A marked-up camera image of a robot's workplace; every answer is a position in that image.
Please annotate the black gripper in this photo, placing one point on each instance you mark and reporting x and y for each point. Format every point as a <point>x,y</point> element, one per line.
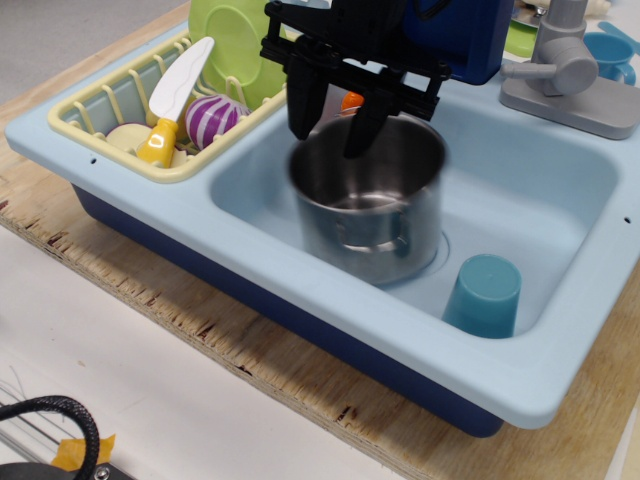
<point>320,46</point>

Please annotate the yellow dish drying rack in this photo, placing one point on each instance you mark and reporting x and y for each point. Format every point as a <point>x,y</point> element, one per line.
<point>118,102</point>

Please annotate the cream plastic plate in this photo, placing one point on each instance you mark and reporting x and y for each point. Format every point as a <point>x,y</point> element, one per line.
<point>128,137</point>

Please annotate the stainless steel pot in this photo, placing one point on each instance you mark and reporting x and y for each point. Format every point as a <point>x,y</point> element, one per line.
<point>377,216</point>

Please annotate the teal plastic cup upside down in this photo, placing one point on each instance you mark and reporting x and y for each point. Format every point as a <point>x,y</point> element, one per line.
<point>485,297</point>

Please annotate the grey toy faucet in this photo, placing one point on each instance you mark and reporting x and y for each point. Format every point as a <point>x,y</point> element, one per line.
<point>561,82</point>

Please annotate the yellow tape piece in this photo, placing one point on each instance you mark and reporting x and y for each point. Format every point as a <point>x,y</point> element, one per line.
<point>71,452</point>

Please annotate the blue cup with handle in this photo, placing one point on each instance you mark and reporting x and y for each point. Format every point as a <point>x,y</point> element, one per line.
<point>613,51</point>

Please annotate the light blue toy sink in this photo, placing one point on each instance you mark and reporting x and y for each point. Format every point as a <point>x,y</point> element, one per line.
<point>561,204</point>

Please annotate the wooden plywood board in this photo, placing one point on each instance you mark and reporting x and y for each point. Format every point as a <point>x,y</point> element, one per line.
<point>195,385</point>

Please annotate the white knife yellow handle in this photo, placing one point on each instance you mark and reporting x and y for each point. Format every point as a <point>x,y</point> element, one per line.
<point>168,101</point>

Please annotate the orange toy carrot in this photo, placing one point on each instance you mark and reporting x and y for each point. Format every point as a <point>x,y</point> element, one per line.
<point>351,103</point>

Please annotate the dark blue plastic box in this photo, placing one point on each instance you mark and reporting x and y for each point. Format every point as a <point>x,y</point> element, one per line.
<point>461,39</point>

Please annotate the green plastic plate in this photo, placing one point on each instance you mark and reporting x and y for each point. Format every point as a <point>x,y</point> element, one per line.
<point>235,66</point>

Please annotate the purple striped toy onion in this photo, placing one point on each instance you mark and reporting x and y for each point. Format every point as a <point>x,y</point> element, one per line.
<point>210,116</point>

